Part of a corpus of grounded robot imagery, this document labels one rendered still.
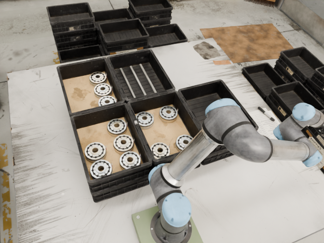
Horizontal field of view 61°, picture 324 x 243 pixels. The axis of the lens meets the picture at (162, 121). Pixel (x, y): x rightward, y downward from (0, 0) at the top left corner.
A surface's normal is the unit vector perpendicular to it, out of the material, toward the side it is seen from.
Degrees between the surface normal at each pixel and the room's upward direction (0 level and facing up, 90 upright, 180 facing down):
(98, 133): 0
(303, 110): 55
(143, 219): 2
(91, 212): 0
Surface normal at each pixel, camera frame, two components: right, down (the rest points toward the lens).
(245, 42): 0.11, -0.62
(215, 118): -0.78, -0.14
